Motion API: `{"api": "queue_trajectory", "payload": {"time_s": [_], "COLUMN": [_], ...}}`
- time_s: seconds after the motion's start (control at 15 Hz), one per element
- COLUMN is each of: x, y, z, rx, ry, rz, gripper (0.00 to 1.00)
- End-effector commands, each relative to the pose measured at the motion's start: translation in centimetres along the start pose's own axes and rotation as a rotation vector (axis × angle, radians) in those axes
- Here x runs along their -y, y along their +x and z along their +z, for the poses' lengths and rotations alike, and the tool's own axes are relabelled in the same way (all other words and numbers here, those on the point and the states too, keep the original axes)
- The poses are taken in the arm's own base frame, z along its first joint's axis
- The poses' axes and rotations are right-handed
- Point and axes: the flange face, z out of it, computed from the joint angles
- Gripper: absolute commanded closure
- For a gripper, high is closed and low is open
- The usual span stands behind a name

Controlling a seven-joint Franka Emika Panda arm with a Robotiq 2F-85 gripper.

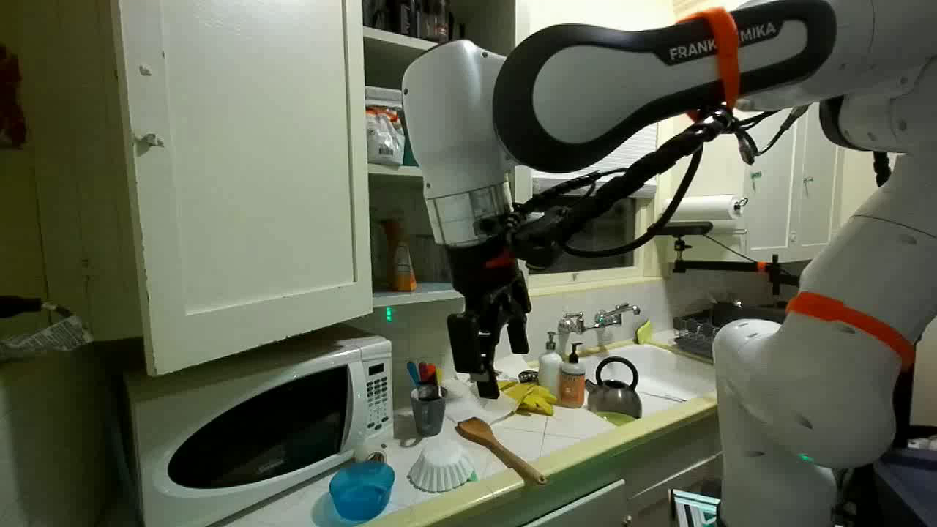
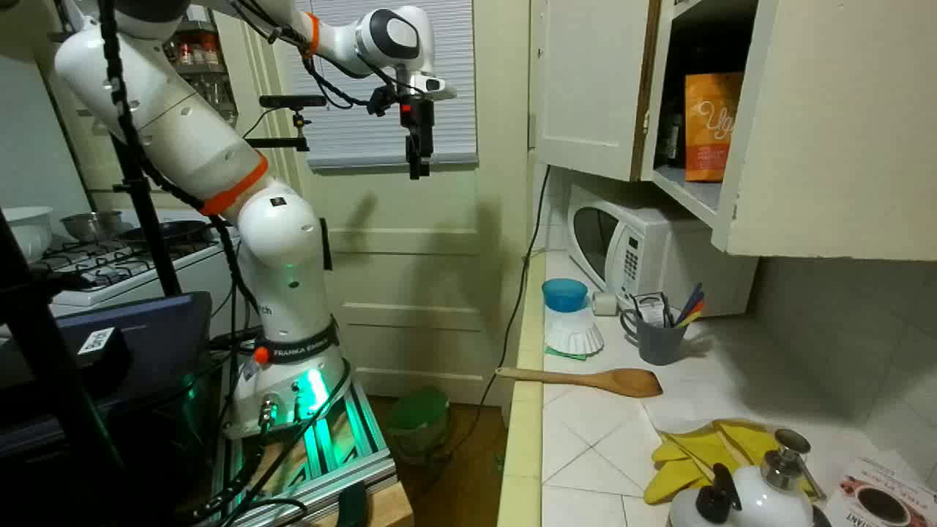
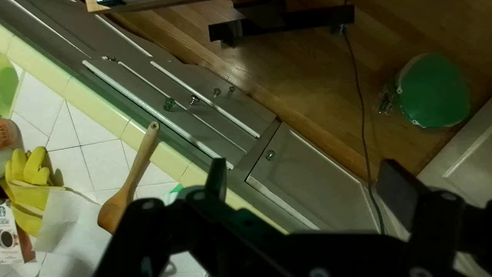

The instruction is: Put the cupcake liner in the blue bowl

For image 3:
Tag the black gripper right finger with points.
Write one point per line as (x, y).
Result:
(440, 231)

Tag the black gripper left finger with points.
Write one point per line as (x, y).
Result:
(154, 240)

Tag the wooden spatula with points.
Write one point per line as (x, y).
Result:
(131, 178)

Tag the white panelled door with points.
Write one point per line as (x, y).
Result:
(462, 154)

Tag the green waste bin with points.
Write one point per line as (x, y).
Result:
(435, 92)

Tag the white lower cabinet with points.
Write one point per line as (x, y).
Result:
(308, 178)

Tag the coffee print bag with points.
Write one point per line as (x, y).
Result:
(10, 240)

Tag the metal cabinet knob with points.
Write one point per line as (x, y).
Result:
(269, 154)

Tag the pale green plastic item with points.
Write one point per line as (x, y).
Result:
(6, 86)

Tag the black floor stand bar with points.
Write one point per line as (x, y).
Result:
(282, 23)

